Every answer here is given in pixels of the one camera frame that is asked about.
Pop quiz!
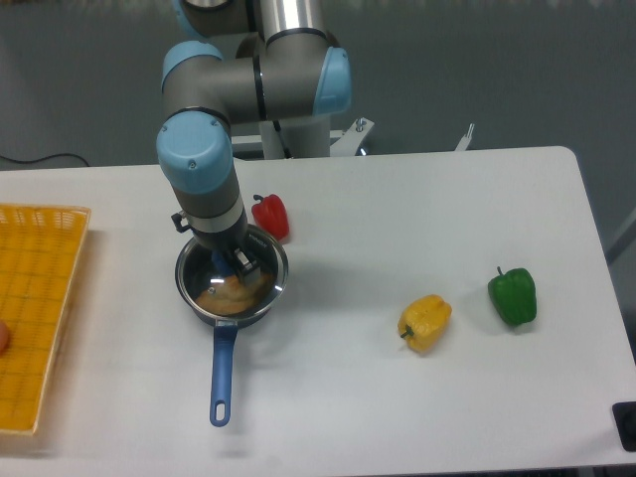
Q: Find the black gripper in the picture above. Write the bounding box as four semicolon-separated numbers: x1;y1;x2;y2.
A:
171;211;260;285

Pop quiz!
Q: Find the glass pot lid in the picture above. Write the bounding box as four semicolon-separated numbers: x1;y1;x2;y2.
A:
175;225;288;327

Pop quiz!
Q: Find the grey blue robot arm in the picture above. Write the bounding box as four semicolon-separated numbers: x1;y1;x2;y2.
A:
156;1;352;283

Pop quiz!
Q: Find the bread in pot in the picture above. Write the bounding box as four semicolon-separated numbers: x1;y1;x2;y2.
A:
195;273;274;316

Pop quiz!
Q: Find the red bell pepper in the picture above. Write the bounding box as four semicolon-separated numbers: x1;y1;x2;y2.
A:
251;194;290;240

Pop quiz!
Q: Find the yellow bell pepper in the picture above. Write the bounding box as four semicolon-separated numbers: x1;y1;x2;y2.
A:
397;294;452;354

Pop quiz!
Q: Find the yellow woven basket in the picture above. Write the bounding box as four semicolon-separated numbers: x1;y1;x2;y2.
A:
1;204;91;435

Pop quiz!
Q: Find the green bell pepper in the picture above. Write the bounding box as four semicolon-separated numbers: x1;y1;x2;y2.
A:
488;266;538;327

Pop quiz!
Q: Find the black device at table edge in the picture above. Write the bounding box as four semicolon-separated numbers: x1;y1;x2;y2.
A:
612;401;636;452

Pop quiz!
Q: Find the blue saucepan with handle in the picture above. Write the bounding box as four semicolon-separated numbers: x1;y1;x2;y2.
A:
174;224;290;428

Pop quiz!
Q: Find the black cable on floor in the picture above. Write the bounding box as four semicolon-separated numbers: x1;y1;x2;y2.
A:
0;152;91;168

